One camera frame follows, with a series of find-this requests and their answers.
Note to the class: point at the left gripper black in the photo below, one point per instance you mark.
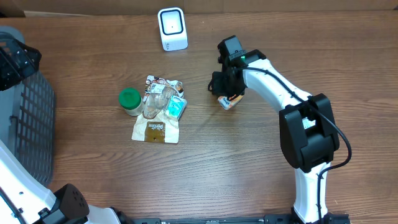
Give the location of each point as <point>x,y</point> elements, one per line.
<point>15,73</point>

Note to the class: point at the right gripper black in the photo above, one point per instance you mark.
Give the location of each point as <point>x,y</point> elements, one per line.
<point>220,88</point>

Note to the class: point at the orange tissue pack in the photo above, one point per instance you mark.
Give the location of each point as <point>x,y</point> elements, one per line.
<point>229,102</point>

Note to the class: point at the small teal tissue pack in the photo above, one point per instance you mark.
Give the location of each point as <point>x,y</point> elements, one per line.
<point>175,107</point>

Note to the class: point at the beige dried mushroom bag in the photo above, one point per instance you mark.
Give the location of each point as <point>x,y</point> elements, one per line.
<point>153,125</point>

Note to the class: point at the clear jar white contents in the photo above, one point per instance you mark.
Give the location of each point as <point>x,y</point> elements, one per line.
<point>136,111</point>

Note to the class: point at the green bottle cap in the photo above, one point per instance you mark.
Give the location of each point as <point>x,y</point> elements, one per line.
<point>129,98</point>

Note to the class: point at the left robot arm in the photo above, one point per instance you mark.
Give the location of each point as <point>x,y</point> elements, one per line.
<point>25,200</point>

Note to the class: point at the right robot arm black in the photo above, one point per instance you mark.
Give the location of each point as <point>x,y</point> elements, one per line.
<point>308,135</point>

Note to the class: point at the white barcode scanner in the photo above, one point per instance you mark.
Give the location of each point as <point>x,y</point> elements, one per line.
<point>173,32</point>

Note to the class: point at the grey plastic shopping basket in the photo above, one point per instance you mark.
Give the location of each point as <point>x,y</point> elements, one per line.
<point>28,121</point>

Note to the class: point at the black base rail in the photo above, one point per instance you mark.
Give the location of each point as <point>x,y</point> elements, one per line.
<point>266,219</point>

